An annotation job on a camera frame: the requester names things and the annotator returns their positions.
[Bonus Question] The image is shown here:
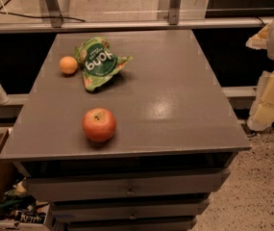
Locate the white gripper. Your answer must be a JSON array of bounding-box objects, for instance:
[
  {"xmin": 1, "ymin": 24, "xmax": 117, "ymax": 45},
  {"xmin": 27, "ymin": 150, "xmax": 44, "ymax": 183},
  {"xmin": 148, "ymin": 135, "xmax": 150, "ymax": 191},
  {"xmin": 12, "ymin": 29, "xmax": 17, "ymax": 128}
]
[{"xmin": 245, "ymin": 18, "xmax": 274, "ymax": 131}]

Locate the green rice chip bag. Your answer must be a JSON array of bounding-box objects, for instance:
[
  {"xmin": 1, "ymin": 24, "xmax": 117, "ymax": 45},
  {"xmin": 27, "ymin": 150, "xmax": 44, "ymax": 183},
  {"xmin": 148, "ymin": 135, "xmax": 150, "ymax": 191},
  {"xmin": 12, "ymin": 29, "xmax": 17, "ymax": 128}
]
[{"xmin": 75, "ymin": 37, "xmax": 133, "ymax": 92}]

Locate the grey drawer cabinet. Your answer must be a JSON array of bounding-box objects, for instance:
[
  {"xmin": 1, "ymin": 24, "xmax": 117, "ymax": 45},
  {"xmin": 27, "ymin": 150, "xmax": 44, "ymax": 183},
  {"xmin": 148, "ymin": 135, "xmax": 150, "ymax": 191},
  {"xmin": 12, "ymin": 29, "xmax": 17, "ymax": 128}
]
[{"xmin": 0, "ymin": 30, "xmax": 250, "ymax": 231}]

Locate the red apple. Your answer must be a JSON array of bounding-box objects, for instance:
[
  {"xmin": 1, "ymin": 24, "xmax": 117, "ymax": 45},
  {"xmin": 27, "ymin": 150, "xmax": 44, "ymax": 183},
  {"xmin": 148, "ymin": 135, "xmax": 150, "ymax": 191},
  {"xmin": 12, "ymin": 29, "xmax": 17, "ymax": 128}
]
[{"xmin": 82, "ymin": 108, "xmax": 116, "ymax": 142}]

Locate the small orange fruit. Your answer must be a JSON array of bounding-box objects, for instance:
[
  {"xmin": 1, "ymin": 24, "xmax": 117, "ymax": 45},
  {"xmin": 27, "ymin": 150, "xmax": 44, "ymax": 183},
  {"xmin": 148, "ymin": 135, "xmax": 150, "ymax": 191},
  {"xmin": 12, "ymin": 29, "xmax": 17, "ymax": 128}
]
[{"xmin": 59, "ymin": 56, "xmax": 78, "ymax": 74}]

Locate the box of snack packages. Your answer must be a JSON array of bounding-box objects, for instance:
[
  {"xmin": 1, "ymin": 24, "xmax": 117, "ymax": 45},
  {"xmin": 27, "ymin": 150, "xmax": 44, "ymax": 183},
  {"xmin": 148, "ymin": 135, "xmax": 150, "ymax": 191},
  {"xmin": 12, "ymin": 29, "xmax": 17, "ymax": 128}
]
[{"xmin": 0, "ymin": 181, "xmax": 52, "ymax": 231}]

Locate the black cable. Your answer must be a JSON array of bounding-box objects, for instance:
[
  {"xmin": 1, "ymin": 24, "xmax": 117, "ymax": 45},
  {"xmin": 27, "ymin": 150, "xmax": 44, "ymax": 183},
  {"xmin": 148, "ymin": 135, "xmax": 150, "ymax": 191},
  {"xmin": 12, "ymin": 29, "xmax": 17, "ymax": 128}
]
[{"xmin": 0, "ymin": 0, "xmax": 87, "ymax": 23}]

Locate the metal frame rail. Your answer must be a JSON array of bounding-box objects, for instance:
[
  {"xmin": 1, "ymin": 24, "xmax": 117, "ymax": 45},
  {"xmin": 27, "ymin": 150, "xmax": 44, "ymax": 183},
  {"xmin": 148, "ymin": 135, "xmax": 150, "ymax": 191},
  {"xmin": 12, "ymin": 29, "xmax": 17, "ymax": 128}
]
[{"xmin": 0, "ymin": 16, "xmax": 273, "ymax": 34}]

